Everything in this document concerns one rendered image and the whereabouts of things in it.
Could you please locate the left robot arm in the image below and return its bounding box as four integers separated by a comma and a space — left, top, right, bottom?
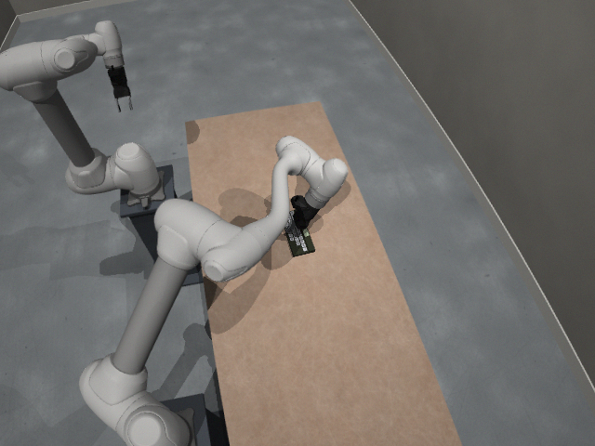
0, 20, 165, 208

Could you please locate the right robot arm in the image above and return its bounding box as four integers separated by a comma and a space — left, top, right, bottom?
79, 136, 348, 446

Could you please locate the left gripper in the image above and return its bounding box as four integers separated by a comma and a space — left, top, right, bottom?
103, 54, 133, 112

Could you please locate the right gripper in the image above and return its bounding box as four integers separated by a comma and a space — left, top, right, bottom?
285, 187, 329, 232

